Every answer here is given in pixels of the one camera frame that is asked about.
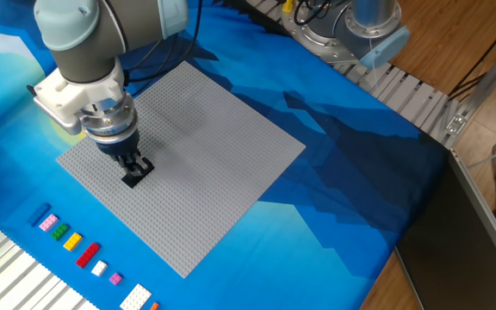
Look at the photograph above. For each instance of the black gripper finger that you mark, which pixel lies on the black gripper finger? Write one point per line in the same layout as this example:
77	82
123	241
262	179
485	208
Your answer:
131	168
144	163

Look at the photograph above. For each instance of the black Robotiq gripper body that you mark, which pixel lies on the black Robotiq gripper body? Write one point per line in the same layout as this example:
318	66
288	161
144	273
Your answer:
119	145

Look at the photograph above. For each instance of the black Lego plate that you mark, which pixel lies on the black Lego plate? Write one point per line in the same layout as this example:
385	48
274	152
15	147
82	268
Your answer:
132	183

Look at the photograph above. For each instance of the large grey Lego baseplate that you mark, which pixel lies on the large grey Lego baseplate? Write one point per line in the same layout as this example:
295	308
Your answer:
213	172

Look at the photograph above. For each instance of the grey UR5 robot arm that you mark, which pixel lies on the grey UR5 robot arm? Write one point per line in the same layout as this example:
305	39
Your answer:
88	56

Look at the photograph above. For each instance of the yellow Lego brick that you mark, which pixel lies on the yellow Lego brick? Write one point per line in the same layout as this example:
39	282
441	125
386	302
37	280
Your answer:
72	241

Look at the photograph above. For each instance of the green Lego brick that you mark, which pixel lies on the green Lego brick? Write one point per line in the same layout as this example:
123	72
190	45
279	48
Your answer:
60	231

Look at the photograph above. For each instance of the red Lego brick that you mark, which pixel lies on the red Lego brick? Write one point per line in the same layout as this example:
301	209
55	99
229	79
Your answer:
88	255

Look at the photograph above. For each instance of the pink Lego brick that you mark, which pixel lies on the pink Lego brick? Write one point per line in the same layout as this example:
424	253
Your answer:
48	222

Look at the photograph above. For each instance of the blue Lego brick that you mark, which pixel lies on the blue Lego brick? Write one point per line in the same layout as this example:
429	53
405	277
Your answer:
39	214

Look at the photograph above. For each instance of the small white Lego brick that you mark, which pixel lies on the small white Lego brick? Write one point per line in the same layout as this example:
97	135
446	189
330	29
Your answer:
99	268

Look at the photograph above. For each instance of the small magenta Lego brick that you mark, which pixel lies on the small magenta Lego brick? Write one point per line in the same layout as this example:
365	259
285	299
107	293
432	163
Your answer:
115	278

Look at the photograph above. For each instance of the large white Lego plate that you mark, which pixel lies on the large white Lego plate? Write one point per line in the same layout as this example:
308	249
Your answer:
135	297

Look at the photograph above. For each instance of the orange Lego brick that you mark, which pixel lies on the orange Lego brick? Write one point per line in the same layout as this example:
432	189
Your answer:
154	306

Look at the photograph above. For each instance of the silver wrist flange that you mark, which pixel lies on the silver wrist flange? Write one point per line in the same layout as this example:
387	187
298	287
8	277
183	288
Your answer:
110	118

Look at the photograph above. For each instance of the blue mountain print cloth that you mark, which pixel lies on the blue mountain print cloth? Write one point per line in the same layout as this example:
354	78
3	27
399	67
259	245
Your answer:
295	241

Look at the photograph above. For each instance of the small yellow object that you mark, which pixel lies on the small yellow object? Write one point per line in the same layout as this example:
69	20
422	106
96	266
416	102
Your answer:
288	6

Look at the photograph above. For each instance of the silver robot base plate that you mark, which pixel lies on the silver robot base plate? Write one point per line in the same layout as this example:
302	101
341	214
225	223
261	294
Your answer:
319	45

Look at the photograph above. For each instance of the dark panel with metal frame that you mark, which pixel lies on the dark panel with metal frame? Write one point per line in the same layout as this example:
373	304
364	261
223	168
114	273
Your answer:
450	249

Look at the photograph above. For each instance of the aluminium beam with corner bracket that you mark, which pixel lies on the aluminium beam with corner bracket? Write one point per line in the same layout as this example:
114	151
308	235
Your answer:
485	86

